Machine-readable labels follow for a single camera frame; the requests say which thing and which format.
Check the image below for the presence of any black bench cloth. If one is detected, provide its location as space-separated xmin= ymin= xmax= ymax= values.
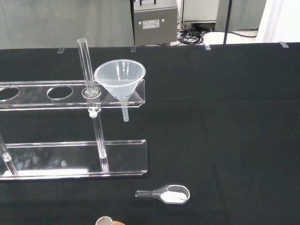
xmin=0 ymin=42 xmax=300 ymax=225

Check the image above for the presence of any grey metal equipment box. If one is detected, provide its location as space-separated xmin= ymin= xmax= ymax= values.
xmin=130 ymin=0 xmax=179 ymax=46

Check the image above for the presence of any black cable bundle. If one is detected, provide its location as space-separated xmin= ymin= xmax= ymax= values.
xmin=176 ymin=22 xmax=213 ymax=45

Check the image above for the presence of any black tripod pole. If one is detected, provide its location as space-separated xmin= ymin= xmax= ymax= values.
xmin=222 ymin=0 xmax=233 ymax=45

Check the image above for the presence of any white cabinet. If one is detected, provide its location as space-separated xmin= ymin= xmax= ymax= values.
xmin=181 ymin=0 xmax=220 ymax=24

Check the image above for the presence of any glass weighing funnel with powder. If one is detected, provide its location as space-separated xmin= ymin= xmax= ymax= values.
xmin=135 ymin=184 xmax=191 ymax=205

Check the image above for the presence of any clear acrylic funnel stand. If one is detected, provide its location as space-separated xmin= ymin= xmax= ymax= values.
xmin=0 ymin=38 xmax=148 ymax=181

